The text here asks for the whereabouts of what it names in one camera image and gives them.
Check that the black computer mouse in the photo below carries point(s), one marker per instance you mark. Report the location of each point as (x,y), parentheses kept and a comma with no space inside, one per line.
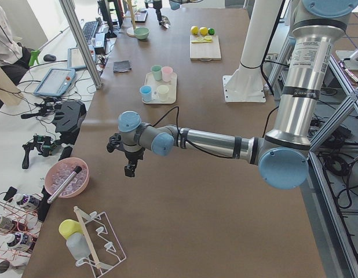
(49,58)

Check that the light green bowl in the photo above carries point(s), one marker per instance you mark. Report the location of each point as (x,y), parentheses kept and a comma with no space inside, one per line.
(141,33)

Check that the grey folded cloth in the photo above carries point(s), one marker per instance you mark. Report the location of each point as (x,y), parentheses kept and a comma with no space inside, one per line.
(121,66)

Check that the black stand plate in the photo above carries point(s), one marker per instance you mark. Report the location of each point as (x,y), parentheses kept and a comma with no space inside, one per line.
(68,119)

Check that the yellow cup on rack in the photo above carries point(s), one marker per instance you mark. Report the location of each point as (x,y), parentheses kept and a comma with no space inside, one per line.
(69,227)

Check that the blue plastic cup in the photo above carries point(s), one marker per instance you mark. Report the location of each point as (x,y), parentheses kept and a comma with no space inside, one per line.
(146,93)

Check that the yellow lemon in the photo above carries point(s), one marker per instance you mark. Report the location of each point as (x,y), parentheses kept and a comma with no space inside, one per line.
(194,30)
(203,31)

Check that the metal ice scoop handle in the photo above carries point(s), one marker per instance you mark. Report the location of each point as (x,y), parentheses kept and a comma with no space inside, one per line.
(62,187)

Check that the pink ice bowl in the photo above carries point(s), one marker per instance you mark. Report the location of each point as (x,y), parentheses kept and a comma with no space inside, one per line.
(62,170)

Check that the shiny metal scoop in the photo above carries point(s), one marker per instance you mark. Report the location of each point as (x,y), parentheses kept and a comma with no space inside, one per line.
(165,22)

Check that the cream rabbit tray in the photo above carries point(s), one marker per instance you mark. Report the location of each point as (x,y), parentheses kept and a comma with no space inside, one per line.
(157,97)

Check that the clear cup on rack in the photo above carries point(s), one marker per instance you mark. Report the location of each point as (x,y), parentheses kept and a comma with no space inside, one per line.
(77,246)

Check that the white wire cup rack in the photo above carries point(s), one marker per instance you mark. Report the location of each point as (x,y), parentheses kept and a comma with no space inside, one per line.
(106,251)

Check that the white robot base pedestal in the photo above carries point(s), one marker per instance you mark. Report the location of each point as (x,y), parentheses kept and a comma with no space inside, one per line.
(245,85)

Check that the black keyboard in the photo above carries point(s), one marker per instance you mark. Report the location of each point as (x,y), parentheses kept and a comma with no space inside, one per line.
(89,29)

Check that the cream plastic cup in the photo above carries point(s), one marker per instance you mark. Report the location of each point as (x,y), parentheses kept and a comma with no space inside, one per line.
(163,92)

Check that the pink plastic cup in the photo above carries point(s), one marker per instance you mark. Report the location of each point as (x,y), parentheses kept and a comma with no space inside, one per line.
(166,72)

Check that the wooden cutting board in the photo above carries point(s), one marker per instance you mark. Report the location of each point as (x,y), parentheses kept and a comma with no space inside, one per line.
(205,51)

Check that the green plastic cup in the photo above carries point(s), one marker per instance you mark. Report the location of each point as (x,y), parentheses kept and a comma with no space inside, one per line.
(156,71)

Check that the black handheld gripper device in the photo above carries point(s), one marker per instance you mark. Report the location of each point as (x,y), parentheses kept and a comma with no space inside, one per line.
(44,145)

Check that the person in white shirt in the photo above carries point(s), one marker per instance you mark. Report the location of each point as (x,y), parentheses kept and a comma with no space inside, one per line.
(14,57)

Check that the yellow-green lemon slice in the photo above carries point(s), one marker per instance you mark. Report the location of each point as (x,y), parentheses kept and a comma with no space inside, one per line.
(202,39)

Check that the aluminium frame post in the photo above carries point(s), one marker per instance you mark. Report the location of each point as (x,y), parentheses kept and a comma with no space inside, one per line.
(68,8)

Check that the blue teach pendant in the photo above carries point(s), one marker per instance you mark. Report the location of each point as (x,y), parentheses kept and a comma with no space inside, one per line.
(55,83)
(75,60)

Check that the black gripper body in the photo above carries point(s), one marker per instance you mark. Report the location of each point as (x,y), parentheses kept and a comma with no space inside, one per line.
(132,156)

